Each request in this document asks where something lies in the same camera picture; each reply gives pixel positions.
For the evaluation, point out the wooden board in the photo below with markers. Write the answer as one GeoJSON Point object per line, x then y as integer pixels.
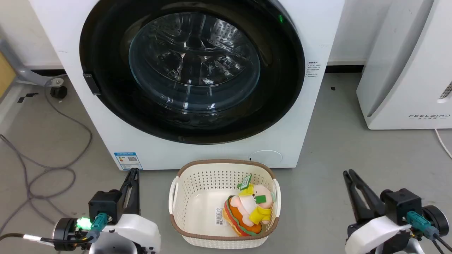
{"type": "Point", "coordinates": [5, 76]}

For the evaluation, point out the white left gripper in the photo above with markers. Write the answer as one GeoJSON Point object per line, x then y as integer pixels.
{"type": "Point", "coordinates": [137, 234]}

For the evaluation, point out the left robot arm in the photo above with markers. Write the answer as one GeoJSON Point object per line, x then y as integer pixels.
{"type": "Point", "coordinates": [65, 234]}

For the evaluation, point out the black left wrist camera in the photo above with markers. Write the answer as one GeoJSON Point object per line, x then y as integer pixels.
{"type": "Point", "coordinates": [104, 204]}

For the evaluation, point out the cream perforated laundry basket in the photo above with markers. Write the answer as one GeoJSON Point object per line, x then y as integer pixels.
{"type": "Point", "coordinates": [197, 211]}

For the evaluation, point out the burger plush toy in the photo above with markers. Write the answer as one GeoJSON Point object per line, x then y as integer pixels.
{"type": "Point", "coordinates": [247, 211]}

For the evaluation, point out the blue energy label sticker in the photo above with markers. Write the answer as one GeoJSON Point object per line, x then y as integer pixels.
{"type": "Point", "coordinates": [128, 161]}

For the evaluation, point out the black caster wheel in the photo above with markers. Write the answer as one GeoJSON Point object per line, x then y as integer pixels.
{"type": "Point", "coordinates": [58, 92]}

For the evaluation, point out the white air purifier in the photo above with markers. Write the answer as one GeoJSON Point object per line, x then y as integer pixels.
{"type": "Point", "coordinates": [406, 70]}

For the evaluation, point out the green hang tag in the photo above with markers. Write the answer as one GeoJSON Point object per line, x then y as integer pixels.
{"type": "Point", "coordinates": [245, 182]}

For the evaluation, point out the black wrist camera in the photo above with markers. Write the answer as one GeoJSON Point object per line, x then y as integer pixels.
{"type": "Point", "coordinates": [104, 204]}
{"type": "Point", "coordinates": [402, 204]}

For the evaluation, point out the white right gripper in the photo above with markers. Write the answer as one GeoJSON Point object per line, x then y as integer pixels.
{"type": "Point", "coordinates": [370, 234]}

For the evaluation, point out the white barcode sticker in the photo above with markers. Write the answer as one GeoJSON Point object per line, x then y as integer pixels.
{"type": "Point", "coordinates": [219, 216]}

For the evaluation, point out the small text sticker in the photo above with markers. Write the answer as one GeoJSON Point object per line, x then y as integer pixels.
{"type": "Point", "coordinates": [313, 69]}

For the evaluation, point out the grey metal frame leg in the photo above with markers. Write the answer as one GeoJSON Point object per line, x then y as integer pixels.
{"type": "Point", "coordinates": [24, 73]}

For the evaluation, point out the white front-load washing machine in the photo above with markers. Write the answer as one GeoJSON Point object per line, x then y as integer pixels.
{"type": "Point", "coordinates": [102, 137]}

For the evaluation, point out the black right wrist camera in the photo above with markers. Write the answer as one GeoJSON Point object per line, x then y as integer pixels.
{"type": "Point", "coordinates": [402, 204]}

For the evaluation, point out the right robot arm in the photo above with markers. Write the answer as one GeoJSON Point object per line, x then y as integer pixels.
{"type": "Point", "coordinates": [436, 218]}

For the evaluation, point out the round white filter cover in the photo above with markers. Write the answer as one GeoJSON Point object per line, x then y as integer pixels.
{"type": "Point", "coordinates": [265, 158]}

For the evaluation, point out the round black glass washer door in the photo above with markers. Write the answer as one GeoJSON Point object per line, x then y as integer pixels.
{"type": "Point", "coordinates": [282, 91]}

